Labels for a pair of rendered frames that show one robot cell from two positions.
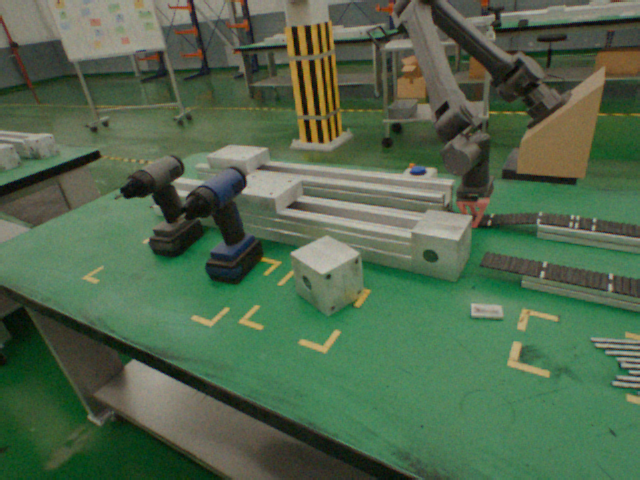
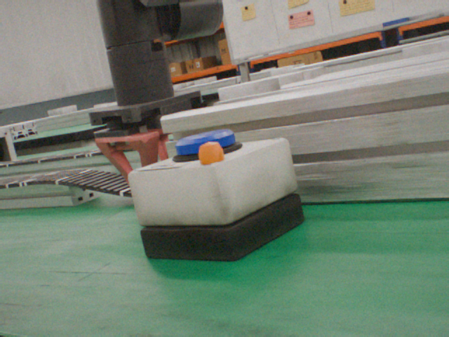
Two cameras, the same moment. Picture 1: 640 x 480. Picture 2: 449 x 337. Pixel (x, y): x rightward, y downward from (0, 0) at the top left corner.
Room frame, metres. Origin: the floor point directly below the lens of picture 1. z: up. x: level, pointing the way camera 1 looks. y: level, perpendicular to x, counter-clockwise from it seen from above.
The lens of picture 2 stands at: (1.47, -0.24, 0.89)
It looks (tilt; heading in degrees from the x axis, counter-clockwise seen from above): 8 degrees down; 186
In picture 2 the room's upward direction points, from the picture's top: 12 degrees counter-clockwise
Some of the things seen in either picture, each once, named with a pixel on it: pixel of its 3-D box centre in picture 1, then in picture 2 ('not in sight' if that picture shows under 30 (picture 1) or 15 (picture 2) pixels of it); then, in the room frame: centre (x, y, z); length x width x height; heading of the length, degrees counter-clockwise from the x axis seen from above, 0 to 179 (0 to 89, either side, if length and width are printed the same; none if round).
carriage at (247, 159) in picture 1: (239, 162); not in sight; (1.26, 0.21, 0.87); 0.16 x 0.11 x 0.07; 54
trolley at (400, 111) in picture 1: (431, 83); not in sight; (3.89, -1.20, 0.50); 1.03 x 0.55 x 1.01; 67
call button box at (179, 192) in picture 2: (417, 183); (224, 192); (1.05, -0.29, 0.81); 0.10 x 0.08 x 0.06; 144
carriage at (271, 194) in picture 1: (264, 197); not in sight; (0.96, 0.12, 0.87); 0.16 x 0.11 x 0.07; 54
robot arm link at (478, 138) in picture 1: (474, 149); (135, 17); (0.85, -0.36, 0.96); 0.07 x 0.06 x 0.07; 136
